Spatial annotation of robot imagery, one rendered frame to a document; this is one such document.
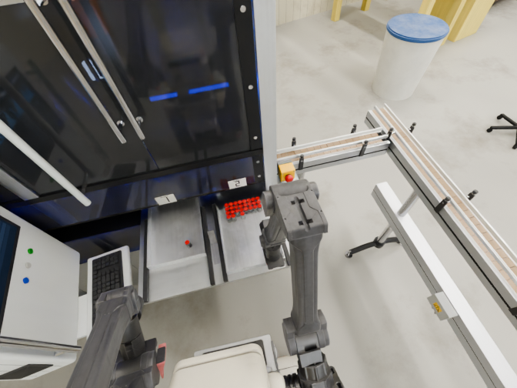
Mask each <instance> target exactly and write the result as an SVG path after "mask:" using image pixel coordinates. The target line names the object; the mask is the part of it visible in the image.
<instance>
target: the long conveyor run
mask: <svg viewBox="0 0 517 388"><path fill-rule="evenodd" d="M374 109H375V110H368V112H367V115H366V117H365V121H364V123H365V124H366V125H367V126H368V128H369V129H376V128H380V127H382V131H381V133H382V134H383V135H389V137H388V138H386V139H387V140H388V141H389V142H390V145H389V147H388V149H387V151H386V152H387V154H388V155H389V157H390V158H391V160H392V161H393V162H394V163H395V165H396V166H397V168H398V169H399V171H400V172H401V173H402V174H403V176H404V177H405V179H406V180H407V181H408V183H409V184H410V186H411V187H412V188H413V189H414V191H415V192H416V194H417V195H418V196H419V198H420V199H421V200H422V202H423V203H424V204H425V206H426V208H427V209H428V210H429V211H430V213H431V214H432V215H433V217H434V218H435V220H436V221H437V223H438V224H439V225H440V226H441V227H442V229H443V231H444V232H445V234H446V235H447V236H448V237H449V239H450V240H451V241H452V243H453V244H454V246H455V247H456V249H457V250H458V251H459V252H460V254H461V255H462V257H463V258H464V259H465V261H466V262H467V263H468V264H469V266H470V267H471V269H472V271H473V272H474V273H475V274H476V275H477V277H478V278H479V280H480V281H481V283H482V284H483V286H484V287H485V288H486V289H487V290H488V292H489V294H490V295H491V296H492V298H493V299H494V300H495V302H496V303H497V304H498V306H499V307H500V309H501V310H502V311H503V313H504V314H505V315H506V317H507V318H508V319H509V321H510V322H511V324H512V325H513V326H514V327H515V329H516V330H517V255H516V254H515V253H514V252H513V251H512V250H511V248H510V247H509V246H508V245H507V244H506V242H505V241H504V240H503V239H502V237H501V236H500V235H499V234H498V233H497V232H496V231H495V230H494V229H493V228H492V226H491V225H490V224H489V223H488V222H487V220H486V219H485V218H484V217H483V216H482V214H481V213H480V212H479V211H478V210H477V208H475V207H474V206H473V204H472V203H471V202H470V200H472V199H473V198H474V197H475V195H476V194H478V193H479V191H478V190H476V189H474V190H473V191H472V192H470V193H469V194H468V195H467V196H465V195H464V194H463V193H462V191H461V190H460V189H459V188H458V186H457V185H456V184H455V183H454V182H453V181H452V180H451V179H450V178H449V177H448V175H447V174H446V173H445V172H444V171H443V169H442V168H441V167H440V166H439V164H438V163H437V162H436V161H435V160H434V159H433V158H432V157H431V156H430V155H429V153H428V152H427V151H426V150H425V149H424V147H423V146H422V145H421V144H420V143H419V141H418V140H417V139H416V138H415V137H414V135H413V134H412V132H413V130H414V128H415V127H414V126H416V124H417V123H416V122H413V123H412V125H411V126H410V128H409V129H407V128H406V127H405V125H404V124H403V123H402V122H401V121H400V119H399V118H398V117H397V116H396V115H395V113H394V112H393V111H392V110H391V109H390V108H389V107H388V106H387V105H386V104H384V108H381V109H379V108H378V107H377V106H374Z"/></svg>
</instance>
